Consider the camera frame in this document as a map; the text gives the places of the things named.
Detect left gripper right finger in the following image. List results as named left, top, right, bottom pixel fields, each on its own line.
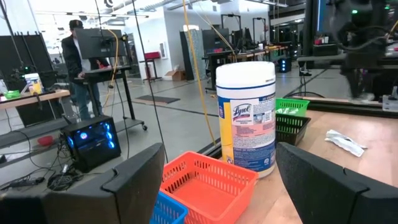
left=275, top=141, right=398, bottom=224

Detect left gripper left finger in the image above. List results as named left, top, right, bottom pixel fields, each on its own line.
left=0, top=142, right=165, bottom=224

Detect plain white wipe packet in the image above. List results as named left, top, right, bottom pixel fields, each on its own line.
left=324, top=129, right=368, bottom=158
left=275, top=107, right=301, bottom=116

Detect white disinfecting wipes canister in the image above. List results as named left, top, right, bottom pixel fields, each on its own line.
left=215, top=60, right=277, bottom=179

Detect black computer tower blue lights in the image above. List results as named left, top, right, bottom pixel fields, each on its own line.
left=60, top=114, right=123, bottom=174

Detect green plastic basket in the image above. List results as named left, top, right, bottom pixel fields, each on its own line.
left=275, top=98, right=311, bottom=118

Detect black power brick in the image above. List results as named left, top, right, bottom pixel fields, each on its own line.
left=7, top=176, right=47, bottom=189

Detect blue plastic basket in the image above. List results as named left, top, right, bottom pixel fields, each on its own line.
left=149, top=191, right=189, bottom=224

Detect black speaker blue light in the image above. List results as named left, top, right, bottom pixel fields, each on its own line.
left=277, top=57, right=293, bottom=73

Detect red bowl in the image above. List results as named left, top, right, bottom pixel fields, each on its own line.
left=37, top=135, right=55, bottom=147

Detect black plastic basket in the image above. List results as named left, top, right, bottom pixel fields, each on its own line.
left=275, top=113, right=312, bottom=147

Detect orange plastic basket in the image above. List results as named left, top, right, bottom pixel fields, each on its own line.
left=160, top=151, right=259, bottom=224

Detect wooden side table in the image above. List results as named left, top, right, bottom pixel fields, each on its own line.
left=0, top=89, right=71, bottom=110

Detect dark floor mat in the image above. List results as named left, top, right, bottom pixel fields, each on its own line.
left=135, top=94, right=182, bottom=105

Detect black rolling monitor cart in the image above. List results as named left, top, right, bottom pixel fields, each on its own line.
left=73, top=60, right=149, bottom=131

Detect yellow white wipes canister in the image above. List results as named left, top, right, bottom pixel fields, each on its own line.
left=24, top=72, right=44, bottom=96

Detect small green container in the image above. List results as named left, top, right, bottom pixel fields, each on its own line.
left=3, top=90, right=21, bottom=100

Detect black background desk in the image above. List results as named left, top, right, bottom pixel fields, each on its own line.
left=201, top=45, right=290, bottom=93

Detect cardboard box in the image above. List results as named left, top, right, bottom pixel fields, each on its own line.
left=164, top=69, right=187, bottom=82

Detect person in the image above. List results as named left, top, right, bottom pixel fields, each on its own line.
left=60, top=19, right=110, bottom=121

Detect red stool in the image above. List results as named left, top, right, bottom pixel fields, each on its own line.
left=139, top=51, right=163, bottom=82

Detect black monitor on cart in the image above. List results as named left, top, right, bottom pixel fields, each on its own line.
left=75, top=28, right=126, bottom=60

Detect black grey room divider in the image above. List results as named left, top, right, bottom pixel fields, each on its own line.
left=179, top=28, right=206, bottom=81

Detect black partition panel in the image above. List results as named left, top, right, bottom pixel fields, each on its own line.
left=0, top=32, right=55, bottom=91

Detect black floor cable bundle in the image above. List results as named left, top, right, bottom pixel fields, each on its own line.
left=46, top=164, right=86, bottom=192

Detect black hanging cable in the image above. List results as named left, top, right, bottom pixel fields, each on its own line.
left=131, top=0, right=169, bottom=163

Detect yellow cord at monitor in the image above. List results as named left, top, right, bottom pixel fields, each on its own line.
left=101, top=28, right=121, bottom=110

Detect yellow hanging cable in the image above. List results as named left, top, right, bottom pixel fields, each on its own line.
left=182, top=0, right=217, bottom=147

